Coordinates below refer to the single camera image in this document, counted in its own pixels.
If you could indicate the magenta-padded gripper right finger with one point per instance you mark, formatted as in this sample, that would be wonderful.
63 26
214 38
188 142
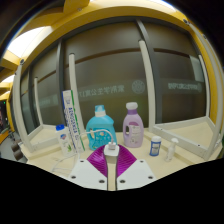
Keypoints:
133 173

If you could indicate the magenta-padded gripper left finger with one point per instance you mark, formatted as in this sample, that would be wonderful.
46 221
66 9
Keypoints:
88 173

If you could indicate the white charger block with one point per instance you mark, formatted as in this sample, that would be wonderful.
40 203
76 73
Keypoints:
111 151

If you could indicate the small blue and white canister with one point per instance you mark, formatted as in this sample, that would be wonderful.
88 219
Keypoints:
155 146

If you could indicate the white bottle with blue cap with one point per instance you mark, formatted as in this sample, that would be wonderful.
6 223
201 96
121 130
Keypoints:
66 141

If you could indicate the purple detergent bottle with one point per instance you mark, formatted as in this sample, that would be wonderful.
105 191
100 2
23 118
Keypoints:
133 131

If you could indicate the small white pump bottle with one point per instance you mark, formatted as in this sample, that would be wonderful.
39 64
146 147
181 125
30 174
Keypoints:
170 151

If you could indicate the blue detergent bottle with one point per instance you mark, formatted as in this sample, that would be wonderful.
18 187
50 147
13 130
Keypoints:
100 131

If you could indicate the tall white toothpaste box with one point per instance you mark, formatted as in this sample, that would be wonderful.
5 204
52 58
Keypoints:
71 116

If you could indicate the upturned white-legged table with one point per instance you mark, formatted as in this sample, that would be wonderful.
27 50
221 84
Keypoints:
186 133
20 110

